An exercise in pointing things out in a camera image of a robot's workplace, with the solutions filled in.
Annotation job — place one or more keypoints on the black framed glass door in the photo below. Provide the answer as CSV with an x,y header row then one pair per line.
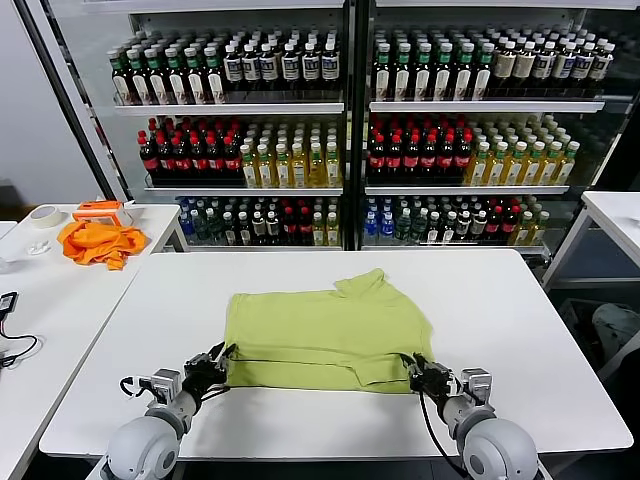
x,y
72,100

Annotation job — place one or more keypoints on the orange and white box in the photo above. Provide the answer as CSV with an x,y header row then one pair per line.
x,y
97,212

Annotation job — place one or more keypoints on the grey plastic bag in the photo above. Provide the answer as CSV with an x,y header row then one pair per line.
x,y
617,325

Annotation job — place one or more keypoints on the light green t-shirt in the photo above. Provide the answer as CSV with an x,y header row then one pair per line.
x,y
325,325

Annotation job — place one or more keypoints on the dark bottle white label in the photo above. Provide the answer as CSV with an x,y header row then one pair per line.
x,y
272,229
258,229
479,229
463,229

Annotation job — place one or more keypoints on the black bottle tray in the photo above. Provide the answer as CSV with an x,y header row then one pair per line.
x,y
195,179
415,178

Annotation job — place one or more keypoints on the yellow juice bottle green label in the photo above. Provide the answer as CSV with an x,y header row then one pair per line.
x,y
550,167
318,231
316,169
333,169
478,167
532,167
524,230
514,167
332,231
567,167
266,170
249,170
299,170
283,170
539,230
496,167

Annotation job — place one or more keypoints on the green clear soda bottle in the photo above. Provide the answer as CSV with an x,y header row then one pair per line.
x,y
403,229
200,227
214,227
419,228

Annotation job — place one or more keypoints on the black crate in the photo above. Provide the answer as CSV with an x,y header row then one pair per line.
x,y
575,320

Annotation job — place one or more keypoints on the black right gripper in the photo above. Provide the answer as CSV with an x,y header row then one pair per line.
x,y
435,380

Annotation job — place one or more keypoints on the dark bottle beige label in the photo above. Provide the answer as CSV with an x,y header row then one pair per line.
x,y
524,66
505,66

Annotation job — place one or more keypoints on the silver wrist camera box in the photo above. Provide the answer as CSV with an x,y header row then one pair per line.
x,y
165,385
477,386

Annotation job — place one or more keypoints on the dark bottle blue label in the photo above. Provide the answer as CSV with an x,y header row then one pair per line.
x,y
563,67
601,69
544,66
582,68
233,67
330,67
251,67
290,67
310,67
269,67

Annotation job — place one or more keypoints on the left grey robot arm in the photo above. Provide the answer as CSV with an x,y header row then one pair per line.
x,y
145,440

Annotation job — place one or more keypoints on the crumpled orange cloth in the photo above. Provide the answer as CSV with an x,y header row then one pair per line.
x,y
102,245

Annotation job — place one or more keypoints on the white side table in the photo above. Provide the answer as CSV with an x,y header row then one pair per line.
x,y
60,310
615,215

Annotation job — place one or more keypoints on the small white crumpled object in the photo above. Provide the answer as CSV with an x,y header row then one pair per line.
x,y
39,247

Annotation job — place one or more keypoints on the drinks display cabinet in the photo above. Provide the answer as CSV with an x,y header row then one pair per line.
x,y
475,4
225,4

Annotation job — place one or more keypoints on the white metal shelf board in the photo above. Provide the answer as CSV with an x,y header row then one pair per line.
x,y
225,109
240,191
465,190
485,106

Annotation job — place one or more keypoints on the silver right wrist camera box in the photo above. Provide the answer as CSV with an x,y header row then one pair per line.
x,y
477,386

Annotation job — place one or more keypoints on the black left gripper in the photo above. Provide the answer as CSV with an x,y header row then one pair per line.
x,y
205,375

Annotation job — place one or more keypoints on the blue water bottle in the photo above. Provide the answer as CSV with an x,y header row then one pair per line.
x,y
371,229
186,226
387,229

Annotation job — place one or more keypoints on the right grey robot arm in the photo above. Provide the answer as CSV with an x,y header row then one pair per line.
x,y
500,445

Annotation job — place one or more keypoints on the small black device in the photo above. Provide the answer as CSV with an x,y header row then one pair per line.
x,y
7,302

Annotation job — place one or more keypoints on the dark bottle white cap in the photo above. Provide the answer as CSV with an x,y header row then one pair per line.
x,y
433,230
243,230
448,230
228,230

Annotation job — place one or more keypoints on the dark tea bottle green cap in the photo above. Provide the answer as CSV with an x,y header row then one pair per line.
x,y
403,72
463,72
157,79
443,72
483,72
382,72
139,79
214,77
176,78
194,77
121,80
423,72

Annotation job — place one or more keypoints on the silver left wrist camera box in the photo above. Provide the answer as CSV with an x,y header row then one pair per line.
x,y
165,385

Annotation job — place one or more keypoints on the cola bottle red cap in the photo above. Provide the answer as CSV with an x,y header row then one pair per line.
x,y
289,227
429,157
377,157
182,157
165,157
149,157
232,157
199,157
305,227
463,157
494,227
412,157
446,157
215,157
510,227
395,157

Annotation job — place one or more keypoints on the beige masking tape roll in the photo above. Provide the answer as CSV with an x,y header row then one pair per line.
x,y
45,216

